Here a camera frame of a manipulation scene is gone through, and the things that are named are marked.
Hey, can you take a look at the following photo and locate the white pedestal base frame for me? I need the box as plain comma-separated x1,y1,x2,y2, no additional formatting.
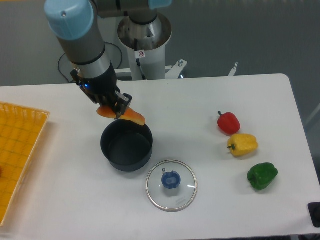
115,59,239,80

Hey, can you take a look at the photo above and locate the yellow bell pepper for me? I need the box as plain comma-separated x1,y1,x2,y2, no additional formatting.
227,133,259,157

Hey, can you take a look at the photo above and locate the dark pot with blue handle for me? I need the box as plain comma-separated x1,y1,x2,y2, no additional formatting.
100,119,153,172

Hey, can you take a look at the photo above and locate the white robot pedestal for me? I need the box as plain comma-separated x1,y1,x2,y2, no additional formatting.
117,13,172,81

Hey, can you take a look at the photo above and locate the glass lid with blue knob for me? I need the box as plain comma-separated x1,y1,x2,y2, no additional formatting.
145,159,198,213

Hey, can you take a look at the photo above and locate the black device at table edge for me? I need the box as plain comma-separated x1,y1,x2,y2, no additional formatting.
307,202,320,228

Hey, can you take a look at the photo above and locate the yellow plastic basket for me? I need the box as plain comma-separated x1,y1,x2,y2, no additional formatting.
0,102,50,226

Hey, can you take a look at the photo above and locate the long orange bread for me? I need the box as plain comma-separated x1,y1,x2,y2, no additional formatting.
96,106,146,126

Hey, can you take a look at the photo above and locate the green bell pepper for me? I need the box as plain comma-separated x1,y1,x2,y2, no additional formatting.
247,162,278,191

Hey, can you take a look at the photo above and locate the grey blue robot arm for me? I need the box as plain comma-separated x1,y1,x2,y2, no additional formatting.
44,0,172,119

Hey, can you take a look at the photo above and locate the red bell pepper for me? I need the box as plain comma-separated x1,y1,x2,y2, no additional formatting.
217,111,241,135

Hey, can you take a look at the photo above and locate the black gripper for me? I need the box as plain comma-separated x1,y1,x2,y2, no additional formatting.
70,64,133,119

